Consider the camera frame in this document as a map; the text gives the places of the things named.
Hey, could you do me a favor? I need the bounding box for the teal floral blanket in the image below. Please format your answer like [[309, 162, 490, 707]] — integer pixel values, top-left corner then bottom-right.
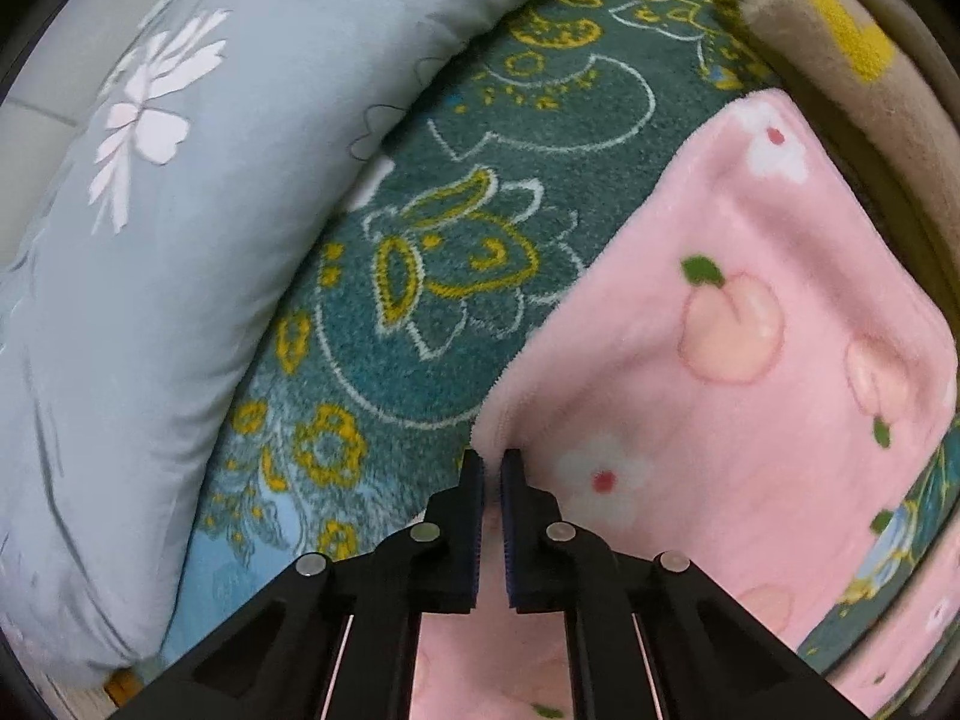
[[161, 0, 938, 665]]

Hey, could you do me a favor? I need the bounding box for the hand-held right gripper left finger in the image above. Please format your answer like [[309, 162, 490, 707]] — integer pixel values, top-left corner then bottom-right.
[[105, 450, 487, 720]]

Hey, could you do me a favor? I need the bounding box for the folded beige garment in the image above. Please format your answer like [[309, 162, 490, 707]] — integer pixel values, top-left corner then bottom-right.
[[712, 0, 960, 286]]

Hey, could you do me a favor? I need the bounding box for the pink fleece garment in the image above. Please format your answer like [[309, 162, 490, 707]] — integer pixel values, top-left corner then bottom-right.
[[409, 88, 960, 720]]

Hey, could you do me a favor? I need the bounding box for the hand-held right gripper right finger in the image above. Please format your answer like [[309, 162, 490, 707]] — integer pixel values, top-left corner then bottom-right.
[[501, 448, 875, 720]]

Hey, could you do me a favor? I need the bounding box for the grey-blue floral quilt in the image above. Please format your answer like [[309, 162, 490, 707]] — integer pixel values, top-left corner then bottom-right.
[[0, 0, 631, 691]]

